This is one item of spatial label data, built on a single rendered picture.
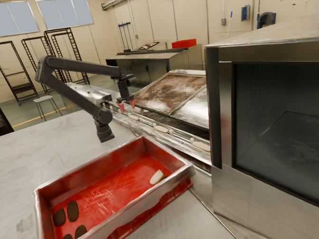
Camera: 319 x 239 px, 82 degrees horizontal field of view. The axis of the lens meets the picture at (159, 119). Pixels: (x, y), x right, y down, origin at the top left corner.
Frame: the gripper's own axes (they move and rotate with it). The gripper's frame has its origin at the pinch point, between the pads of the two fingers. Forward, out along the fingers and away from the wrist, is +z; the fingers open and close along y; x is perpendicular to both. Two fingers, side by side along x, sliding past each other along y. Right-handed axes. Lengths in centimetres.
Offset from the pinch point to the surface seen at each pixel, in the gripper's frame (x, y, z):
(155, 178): -56, -24, 9
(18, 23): 699, 44, -144
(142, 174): -49, -25, 10
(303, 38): -95, -22, -38
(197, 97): -31.2, 32.6, -2.1
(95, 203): -47, -46, 10
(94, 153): -14.0, -32.6, 10.0
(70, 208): -42, -53, 9
